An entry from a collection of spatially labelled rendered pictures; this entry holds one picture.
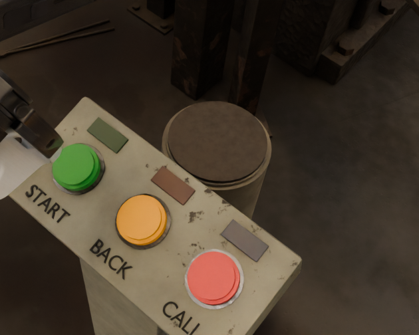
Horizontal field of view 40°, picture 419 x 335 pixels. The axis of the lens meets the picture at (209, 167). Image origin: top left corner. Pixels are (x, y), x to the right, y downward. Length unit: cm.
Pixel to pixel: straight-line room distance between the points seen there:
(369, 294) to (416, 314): 9
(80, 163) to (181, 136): 16
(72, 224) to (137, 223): 6
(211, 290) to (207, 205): 7
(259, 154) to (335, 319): 57
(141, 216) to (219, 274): 8
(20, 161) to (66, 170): 10
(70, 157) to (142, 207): 8
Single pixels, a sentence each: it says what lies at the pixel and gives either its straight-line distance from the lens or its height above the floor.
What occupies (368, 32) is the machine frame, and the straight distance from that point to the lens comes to 151.
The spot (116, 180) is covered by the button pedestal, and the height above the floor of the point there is 60.
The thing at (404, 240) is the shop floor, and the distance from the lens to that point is 126.
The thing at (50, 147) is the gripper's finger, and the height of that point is 72.
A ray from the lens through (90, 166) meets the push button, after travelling 49.
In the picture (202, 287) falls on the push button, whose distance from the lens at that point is 45.
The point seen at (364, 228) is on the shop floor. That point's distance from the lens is 124.
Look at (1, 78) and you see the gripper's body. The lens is 32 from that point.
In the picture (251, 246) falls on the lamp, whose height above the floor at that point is 61.
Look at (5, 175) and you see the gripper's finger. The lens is 40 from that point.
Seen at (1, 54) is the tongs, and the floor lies 1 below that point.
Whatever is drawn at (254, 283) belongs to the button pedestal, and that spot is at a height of 61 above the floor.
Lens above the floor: 102
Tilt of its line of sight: 55 degrees down
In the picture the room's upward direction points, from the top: 10 degrees clockwise
